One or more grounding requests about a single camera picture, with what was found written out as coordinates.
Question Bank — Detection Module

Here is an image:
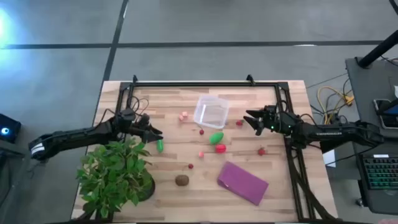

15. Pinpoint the black device with blue light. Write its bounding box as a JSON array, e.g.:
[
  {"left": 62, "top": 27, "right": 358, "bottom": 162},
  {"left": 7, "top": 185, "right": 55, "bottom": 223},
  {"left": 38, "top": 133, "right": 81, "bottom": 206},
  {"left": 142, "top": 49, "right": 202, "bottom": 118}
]
[{"left": 0, "top": 113, "right": 22, "bottom": 144}]

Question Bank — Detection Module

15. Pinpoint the clear plastic tupperware container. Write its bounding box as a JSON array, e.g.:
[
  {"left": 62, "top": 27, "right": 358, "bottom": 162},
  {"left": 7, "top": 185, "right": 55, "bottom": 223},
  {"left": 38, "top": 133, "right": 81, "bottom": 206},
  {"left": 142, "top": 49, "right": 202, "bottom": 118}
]
[{"left": 193, "top": 95, "right": 230, "bottom": 129}]

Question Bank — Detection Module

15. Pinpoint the brown toy kiwi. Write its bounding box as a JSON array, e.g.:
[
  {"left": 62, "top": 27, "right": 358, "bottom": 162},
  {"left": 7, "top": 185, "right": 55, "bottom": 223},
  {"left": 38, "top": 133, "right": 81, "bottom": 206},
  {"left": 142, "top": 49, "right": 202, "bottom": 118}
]
[{"left": 175, "top": 174, "right": 190, "bottom": 187}]

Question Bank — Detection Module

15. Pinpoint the black plant pot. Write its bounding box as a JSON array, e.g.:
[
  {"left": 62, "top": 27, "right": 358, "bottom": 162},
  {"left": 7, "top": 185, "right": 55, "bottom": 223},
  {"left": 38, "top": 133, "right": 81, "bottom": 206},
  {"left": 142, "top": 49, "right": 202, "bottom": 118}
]
[{"left": 136, "top": 174, "right": 156, "bottom": 202}]

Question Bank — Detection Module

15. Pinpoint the white paper sheet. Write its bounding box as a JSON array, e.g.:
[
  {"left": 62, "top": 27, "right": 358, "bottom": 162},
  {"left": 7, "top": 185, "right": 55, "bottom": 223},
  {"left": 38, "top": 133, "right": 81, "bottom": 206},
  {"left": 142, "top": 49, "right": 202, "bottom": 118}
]
[{"left": 322, "top": 149, "right": 336, "bottom": 168}]

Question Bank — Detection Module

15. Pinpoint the green toy mango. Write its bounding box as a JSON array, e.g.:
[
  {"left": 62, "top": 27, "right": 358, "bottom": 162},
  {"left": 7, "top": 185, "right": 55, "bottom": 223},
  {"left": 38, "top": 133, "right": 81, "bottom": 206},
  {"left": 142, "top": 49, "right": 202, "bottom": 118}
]
[{"left": 208, "top": 131, "right": 224, "bottom": 146}]

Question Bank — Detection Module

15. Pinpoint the yellow cable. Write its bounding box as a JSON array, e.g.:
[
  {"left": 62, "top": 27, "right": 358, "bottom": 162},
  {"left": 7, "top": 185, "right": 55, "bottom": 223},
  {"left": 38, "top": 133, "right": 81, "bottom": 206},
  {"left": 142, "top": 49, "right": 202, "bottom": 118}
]
[{"left": 316, "top": 86, "right": 355, "bottom": 125}]

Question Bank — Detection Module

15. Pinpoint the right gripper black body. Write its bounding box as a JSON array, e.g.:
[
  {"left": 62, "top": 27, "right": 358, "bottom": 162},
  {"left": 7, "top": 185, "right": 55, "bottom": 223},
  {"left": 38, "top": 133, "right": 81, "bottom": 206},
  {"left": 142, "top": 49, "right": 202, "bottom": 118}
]
[{"left": 262, "top": 105, "right": 282, "bottom": 134}]

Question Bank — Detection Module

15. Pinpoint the black pole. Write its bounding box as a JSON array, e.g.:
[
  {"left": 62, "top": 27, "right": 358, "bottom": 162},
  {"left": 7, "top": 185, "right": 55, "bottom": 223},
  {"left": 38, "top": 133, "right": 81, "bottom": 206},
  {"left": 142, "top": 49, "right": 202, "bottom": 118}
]
[{"left": 357, "top": 29, "right": 398, "bottom": 68}]

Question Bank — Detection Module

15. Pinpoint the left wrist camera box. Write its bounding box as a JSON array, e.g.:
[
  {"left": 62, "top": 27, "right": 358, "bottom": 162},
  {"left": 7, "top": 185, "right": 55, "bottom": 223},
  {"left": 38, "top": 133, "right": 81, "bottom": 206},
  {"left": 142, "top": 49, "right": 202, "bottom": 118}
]
[{"left": 120, "top": 108, "right": 137, "bottom": 124}]

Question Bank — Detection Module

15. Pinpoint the grey metal stand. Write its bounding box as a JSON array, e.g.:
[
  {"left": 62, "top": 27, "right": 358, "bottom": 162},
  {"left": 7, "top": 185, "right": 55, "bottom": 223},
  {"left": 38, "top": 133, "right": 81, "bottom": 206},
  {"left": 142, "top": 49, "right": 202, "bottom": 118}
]
[{"left": 0, "top": 139, "right": 32, "bottom": 224}]

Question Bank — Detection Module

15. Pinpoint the black metal table frame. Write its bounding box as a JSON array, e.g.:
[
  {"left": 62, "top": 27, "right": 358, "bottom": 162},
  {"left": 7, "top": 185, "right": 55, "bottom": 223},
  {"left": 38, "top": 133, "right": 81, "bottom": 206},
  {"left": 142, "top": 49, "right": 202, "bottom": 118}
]
[{"left": 114, "top": 74, "right": 343, "bottom": 223}]

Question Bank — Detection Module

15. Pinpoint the grey side desk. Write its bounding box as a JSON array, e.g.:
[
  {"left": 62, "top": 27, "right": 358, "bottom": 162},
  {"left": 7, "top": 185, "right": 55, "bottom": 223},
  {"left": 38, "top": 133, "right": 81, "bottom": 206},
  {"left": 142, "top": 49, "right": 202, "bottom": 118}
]
[{"left": 345, "top": 57, "right": 398, "bottom": 215}]

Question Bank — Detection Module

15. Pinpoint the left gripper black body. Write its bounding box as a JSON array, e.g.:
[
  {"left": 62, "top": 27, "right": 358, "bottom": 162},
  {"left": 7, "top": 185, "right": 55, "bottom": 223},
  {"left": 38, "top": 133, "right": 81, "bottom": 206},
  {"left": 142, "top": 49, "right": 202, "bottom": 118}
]
[{"left": 132, "top": 113, "right": 152, "bottom": 139}]

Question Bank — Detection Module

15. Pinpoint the green leafy plant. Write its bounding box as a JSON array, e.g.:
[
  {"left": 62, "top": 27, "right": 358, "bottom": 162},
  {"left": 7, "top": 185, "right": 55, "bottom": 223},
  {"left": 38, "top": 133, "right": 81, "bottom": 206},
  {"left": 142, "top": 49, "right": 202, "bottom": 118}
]
[{"left": 76, "top": 136, "right": 153, "bottom": 218}]

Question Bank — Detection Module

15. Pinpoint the purple folded cloth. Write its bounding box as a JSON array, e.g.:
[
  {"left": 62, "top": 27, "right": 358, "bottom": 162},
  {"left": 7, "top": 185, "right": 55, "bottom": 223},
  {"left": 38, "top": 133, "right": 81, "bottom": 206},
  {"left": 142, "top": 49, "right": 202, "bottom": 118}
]
[{"left": 216, "top": 161, "right": 269, "bottom": 207}]

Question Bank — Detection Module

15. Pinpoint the backlit computer keyboard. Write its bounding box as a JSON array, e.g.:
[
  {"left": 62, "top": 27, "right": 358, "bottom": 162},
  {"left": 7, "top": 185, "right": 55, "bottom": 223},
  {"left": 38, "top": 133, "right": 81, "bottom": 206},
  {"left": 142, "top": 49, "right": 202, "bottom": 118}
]
[{"left": 362, "top": 154, "right": 398, "bottom": 190}]

